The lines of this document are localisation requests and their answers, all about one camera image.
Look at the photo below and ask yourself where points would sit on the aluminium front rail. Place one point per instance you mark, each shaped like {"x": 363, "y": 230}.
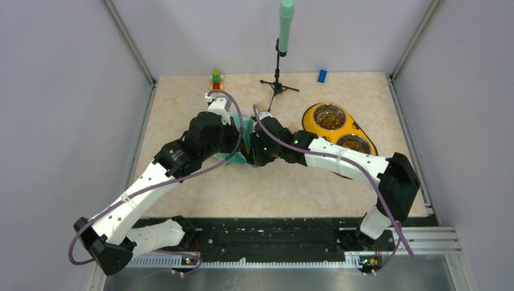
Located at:
{"x": 412, "y": 239}

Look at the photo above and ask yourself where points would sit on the brown pet food kibble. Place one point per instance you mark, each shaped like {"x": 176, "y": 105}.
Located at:
{"x": 330, "y": 121}

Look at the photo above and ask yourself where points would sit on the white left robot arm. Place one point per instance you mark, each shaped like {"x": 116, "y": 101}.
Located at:
{"x": 110, "y": 237}

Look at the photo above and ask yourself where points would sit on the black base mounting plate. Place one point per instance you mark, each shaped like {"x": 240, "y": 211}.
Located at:
{"x": 278, "y": 240}

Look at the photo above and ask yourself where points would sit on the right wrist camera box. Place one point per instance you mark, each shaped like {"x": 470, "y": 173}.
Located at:
{"x": 262, "y": 115}

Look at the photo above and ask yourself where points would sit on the black tripod stand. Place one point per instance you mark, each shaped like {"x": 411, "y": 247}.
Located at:
{"x": 277, "y": 87}

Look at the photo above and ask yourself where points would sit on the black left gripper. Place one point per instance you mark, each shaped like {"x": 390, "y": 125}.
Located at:
{"x": 233, "y": 132}

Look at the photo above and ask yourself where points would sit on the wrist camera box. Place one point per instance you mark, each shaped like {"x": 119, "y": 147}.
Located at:
{"x": 219, "y": 106}
{"x": 262, "y": 115}

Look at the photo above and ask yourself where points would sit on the rectangular wooden block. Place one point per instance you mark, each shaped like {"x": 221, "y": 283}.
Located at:
{"x": 261, "y": 107}

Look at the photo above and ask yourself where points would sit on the green cylinder on stand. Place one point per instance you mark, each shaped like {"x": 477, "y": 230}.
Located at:
{"x": 286, "y": 14}

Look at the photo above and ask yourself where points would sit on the green pet food bag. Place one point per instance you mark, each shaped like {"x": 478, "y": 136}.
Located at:
{"x": 247, "y": 128}

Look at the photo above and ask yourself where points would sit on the yellow double pet bowl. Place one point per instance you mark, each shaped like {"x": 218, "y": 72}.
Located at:
{"x": 351, "y": 135}

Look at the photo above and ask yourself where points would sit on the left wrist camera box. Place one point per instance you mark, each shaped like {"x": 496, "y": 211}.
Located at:
{"x": 219, "y": 106}

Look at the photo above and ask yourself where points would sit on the blue small object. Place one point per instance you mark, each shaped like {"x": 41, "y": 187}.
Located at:
{"x": 322, "y": 76}

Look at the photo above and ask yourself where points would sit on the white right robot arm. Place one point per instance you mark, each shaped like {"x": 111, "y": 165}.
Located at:
{"x": 393, "y": 179}

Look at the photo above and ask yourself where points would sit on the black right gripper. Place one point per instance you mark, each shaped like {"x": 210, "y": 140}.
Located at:
{"x": 257, "y": 156}

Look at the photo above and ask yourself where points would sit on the colourful toy block stack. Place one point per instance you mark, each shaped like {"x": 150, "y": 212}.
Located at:
{"x": 216, "y": 79}

